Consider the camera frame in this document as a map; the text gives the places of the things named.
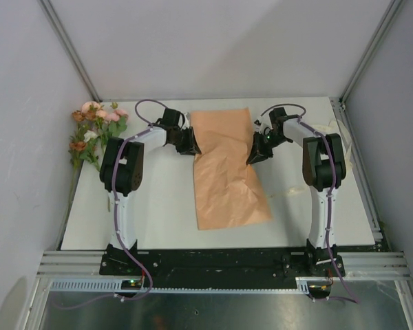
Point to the left aluminium corner post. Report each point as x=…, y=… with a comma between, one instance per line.
x=68, y=47

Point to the orange beige wrapping paper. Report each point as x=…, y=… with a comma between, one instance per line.
x=228, y=192

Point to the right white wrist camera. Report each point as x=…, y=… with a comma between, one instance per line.
x=258, y=124

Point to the white fake flower stem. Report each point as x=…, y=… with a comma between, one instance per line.
x=94, y=148

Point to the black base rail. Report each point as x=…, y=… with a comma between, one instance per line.
x=239, y=268

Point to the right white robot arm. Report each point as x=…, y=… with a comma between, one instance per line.
x=320, y=257

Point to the right aluminium corner post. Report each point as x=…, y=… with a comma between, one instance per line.
x=378, y=37

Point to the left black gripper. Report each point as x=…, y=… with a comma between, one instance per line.
x=191, y=148

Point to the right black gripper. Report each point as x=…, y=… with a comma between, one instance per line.
x=258, y=153

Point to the aluminium corner post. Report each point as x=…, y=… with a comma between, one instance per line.
x=378, y=37
x=68, y=47

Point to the brown orange fake flower stem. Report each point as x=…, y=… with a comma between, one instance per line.
x=76, y=147

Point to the cream ribbon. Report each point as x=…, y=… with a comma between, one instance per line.
x=323, y=156

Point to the pink fake flower stem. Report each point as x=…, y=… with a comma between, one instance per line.
x=103, y=124

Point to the aluminium frame profile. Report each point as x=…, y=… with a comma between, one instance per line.
x=69, y=264

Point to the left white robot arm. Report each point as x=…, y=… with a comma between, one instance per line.
x=121, y=174

